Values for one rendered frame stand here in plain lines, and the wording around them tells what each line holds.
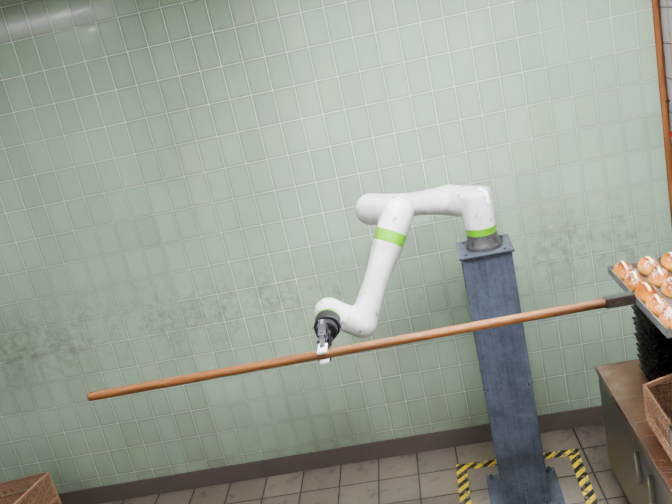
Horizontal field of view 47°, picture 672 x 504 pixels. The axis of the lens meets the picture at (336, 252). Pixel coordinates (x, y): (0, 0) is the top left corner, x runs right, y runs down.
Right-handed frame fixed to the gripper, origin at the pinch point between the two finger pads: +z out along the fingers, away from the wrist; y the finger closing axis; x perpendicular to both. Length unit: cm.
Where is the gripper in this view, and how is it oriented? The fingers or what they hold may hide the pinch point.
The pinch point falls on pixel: (323, 353)
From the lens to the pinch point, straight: 251.9
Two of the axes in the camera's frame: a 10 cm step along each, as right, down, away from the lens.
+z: -0.4, 3.1, -9.5
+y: 2.1, 9.3, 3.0
